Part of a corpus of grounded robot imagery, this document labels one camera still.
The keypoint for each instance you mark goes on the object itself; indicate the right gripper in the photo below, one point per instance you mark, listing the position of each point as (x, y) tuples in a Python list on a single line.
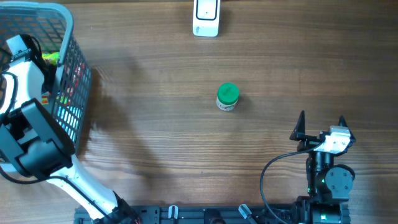
[(309, 142)]

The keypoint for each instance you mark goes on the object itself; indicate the green lid jar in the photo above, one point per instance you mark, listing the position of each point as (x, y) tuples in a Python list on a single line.
[(227, 96)]

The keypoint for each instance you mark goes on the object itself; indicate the green Haribo candy bag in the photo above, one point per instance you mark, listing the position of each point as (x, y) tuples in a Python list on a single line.
[(51, 58)]

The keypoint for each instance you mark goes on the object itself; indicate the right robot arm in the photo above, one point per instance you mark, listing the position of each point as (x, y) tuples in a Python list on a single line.
[(329, 184)]

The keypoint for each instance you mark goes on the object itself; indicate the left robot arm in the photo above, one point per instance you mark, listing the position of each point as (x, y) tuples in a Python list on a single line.
[(36, 145)]

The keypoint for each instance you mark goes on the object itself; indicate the white barcode scanner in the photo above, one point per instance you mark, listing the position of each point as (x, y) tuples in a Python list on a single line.
[(206, 18)]

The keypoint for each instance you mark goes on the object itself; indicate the grey plastic basket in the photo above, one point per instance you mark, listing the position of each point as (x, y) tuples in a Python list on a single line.
[(52, 25)]

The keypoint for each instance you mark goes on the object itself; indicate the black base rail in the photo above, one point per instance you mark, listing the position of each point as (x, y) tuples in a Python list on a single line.
[(234, 215)]

